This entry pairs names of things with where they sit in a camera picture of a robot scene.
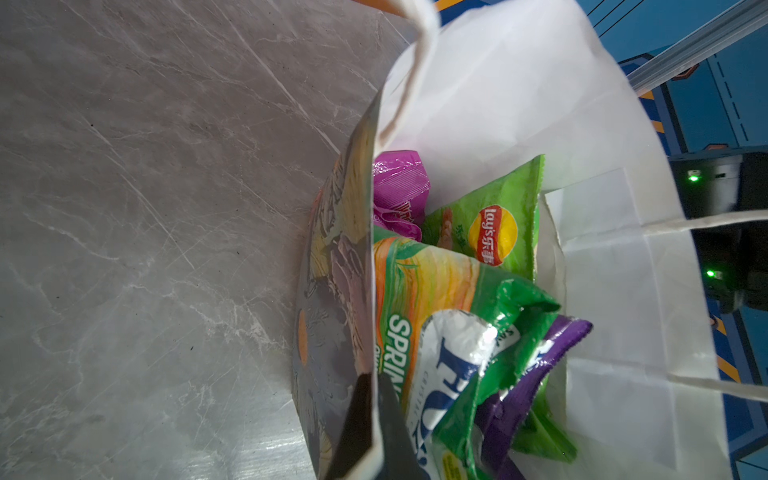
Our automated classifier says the green Lays chips bag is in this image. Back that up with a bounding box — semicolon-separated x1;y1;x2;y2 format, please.
424;155;559;478

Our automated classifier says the right aluminium frame post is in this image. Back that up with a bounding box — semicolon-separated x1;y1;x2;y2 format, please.
627;0;767;97

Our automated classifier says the magenta grape candy bag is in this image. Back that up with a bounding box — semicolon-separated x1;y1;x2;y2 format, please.
373;150;431;241

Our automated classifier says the floral white paper bag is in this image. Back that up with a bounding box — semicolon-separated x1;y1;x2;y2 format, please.
293;1;767;479

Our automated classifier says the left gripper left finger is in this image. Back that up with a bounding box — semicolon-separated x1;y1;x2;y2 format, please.
325;374;372;479

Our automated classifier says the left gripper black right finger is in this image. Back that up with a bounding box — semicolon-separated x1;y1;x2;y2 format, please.
377;373;427;480

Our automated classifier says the yellow green candy bag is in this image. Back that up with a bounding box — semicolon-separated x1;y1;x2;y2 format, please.
373;227;560;479

